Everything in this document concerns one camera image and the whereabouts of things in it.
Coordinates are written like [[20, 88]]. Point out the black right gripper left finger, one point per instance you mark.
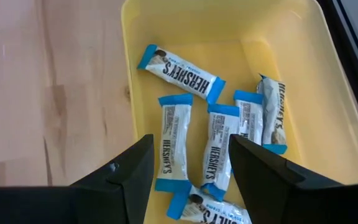
[[129, 180]]

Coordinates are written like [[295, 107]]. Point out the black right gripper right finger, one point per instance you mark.
[[259, 180]]

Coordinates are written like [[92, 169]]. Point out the white blue Hershey's bar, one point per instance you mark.
[[204, 208], [182, 73], [219, 149], [250, 118], [273, 115], [174, 140]]

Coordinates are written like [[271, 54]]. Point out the yellow plastic bin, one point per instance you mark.
[[259, 31]]

